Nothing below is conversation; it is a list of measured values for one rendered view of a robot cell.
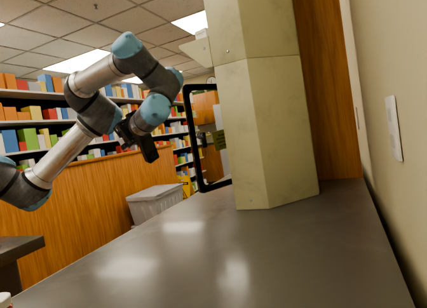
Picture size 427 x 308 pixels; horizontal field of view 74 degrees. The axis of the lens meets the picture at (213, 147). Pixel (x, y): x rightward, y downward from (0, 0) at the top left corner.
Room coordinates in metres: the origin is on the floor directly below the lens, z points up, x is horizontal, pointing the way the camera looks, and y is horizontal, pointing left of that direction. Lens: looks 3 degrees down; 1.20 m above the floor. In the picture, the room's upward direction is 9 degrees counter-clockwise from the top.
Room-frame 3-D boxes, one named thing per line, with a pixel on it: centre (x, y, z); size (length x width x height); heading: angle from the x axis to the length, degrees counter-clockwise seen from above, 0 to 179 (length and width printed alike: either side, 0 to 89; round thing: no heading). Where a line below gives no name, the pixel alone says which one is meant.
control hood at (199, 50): (1.09, -0.05, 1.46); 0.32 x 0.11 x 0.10; 156
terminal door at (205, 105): (1.11, -0.04, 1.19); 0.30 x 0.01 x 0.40; 129
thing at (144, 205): (3.27, 0.74, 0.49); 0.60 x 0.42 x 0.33; 156
